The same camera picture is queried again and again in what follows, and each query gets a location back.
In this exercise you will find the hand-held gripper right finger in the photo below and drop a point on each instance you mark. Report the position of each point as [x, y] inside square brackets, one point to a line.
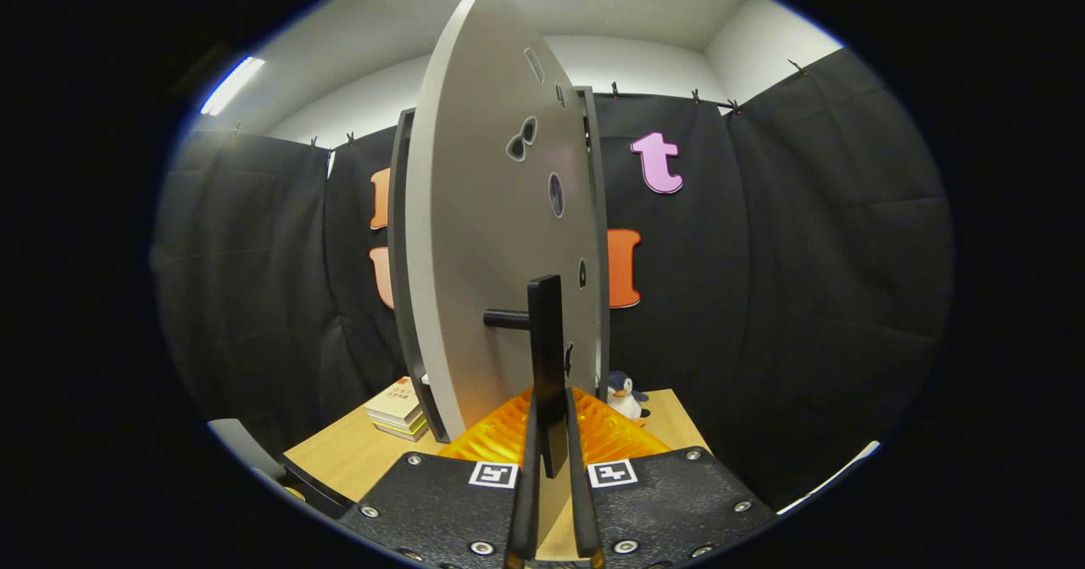
[583, 510]

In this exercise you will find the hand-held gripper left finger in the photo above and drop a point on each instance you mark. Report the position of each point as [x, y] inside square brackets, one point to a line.
[525, 510]

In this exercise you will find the dark grey shoe cabinet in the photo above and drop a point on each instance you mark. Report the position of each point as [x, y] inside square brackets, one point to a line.
[398, 255]

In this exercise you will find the beige shoe cabinet door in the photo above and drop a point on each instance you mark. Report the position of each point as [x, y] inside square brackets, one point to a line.
[483, 213]

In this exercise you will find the penguin plush toy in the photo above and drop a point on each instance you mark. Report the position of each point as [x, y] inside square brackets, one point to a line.
[625, 399]

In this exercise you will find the yellow edged book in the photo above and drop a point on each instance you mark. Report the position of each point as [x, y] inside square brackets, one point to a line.
[407, 431]

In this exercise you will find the beige cover book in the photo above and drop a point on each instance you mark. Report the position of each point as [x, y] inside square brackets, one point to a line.
[394, 399]

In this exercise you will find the black backdrop cloth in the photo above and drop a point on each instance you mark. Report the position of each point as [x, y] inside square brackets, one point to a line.
[805, 255]

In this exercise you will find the ceiling strip light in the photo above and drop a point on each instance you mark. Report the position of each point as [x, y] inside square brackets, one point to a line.
[230, 86]

